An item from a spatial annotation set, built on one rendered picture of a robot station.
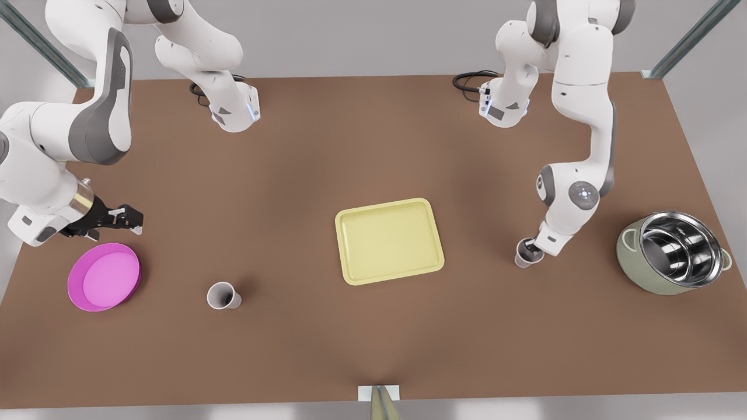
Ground yellow tray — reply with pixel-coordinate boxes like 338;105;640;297
334;197;446;286

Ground white IKEA cup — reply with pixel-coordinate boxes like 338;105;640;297
514;237;545;270
207;281;242;310

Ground pink plate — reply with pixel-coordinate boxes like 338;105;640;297
67;243;142;313

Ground silver frame post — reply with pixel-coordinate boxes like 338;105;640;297
0;0;95;89
641;0;743;81
357;384;402;420

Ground green pot with steel inside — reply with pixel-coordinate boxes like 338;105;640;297
616;210;733;296

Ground black cable loop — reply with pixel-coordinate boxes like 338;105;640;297
189;74;247;109
452;70;502;104

